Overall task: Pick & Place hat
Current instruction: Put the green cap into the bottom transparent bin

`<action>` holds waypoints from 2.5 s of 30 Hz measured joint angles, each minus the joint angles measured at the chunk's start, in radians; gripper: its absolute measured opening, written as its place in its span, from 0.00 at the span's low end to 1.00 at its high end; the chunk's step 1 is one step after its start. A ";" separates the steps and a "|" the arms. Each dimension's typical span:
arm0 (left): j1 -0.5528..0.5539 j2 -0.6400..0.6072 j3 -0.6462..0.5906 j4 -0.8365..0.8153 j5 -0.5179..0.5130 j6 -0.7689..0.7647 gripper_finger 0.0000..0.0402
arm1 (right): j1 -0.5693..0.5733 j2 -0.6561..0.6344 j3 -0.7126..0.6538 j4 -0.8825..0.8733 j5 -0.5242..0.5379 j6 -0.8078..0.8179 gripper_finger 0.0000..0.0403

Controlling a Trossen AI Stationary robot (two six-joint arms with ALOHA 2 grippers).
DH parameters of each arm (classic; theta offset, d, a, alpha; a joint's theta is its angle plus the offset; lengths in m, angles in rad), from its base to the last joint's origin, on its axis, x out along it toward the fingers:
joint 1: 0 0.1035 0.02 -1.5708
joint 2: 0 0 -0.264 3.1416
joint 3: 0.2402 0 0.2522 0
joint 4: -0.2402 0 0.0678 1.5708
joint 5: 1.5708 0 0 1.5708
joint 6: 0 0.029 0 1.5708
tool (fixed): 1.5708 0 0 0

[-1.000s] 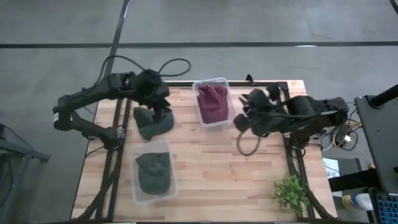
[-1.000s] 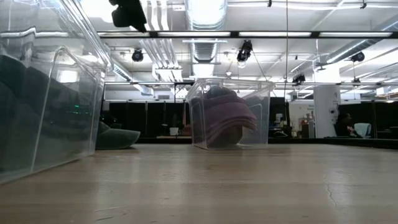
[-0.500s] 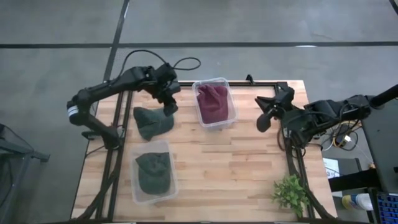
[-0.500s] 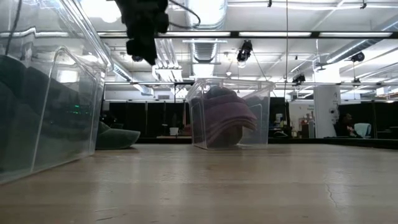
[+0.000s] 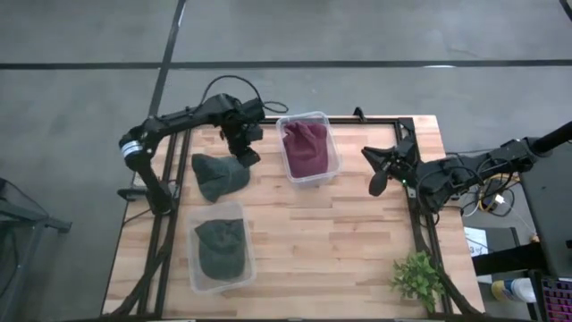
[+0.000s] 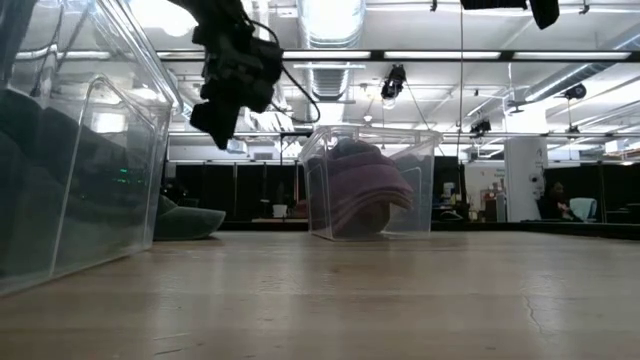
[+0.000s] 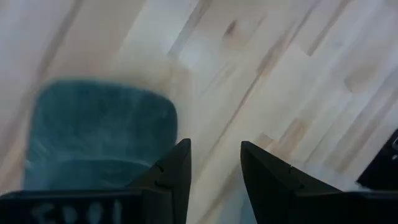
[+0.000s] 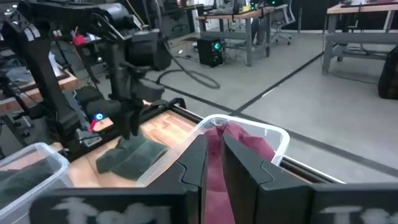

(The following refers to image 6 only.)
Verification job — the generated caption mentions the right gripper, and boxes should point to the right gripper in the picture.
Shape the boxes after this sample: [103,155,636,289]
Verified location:
[459,0,560,30]

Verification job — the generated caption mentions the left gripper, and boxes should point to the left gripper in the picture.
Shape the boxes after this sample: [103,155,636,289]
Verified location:
[189,22,284,150]

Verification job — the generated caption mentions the dark green baseball cap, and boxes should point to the dark green baseball cap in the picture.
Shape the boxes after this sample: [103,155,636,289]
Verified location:
[153,194,227,241]
[0,89,156,281]

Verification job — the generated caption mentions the black room divider panels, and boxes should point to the black room divider panels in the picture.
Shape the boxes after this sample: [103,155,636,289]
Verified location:
[169,157,640,224]

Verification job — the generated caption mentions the overhead bar with light strips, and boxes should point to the overhead bar with light strips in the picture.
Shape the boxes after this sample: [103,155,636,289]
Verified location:
[14,48,640,64]

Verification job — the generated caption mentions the large clear plastic bin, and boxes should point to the large clear plastic bin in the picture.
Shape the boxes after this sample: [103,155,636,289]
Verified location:
[0,0,184,296]

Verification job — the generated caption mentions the ceiling vent grille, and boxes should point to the ceiling vent grille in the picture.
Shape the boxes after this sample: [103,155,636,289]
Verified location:
[310,67,349,101]

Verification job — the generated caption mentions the white square pillar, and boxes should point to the white square pillar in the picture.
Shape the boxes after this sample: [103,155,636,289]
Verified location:
[503,135,549,224]

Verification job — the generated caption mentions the small clear plastic bin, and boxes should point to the small clear plastic bin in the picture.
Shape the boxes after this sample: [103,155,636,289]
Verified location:
[298,124,445,242]

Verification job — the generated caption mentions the person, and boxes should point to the person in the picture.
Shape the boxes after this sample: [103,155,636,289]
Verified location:
[537,180,576,221]

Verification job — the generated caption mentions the light blue chair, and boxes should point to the light blue chair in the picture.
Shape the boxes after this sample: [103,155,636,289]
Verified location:
[569,197,599,224]

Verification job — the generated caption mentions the thin hanging cable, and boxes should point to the thin hanging cable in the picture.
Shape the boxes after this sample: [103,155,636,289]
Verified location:
[458,8,464,161]

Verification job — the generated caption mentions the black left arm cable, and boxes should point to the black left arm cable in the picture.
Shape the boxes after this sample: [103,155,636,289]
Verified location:
[247,17,322,125]

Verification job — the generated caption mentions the silver round air duct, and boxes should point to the silver round air duct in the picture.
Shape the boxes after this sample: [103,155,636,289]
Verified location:
[298,0,367,50]

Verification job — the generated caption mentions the black aluminium table frame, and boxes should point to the black aluminium table frame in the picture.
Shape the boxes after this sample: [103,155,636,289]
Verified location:
[219,218,640,241]

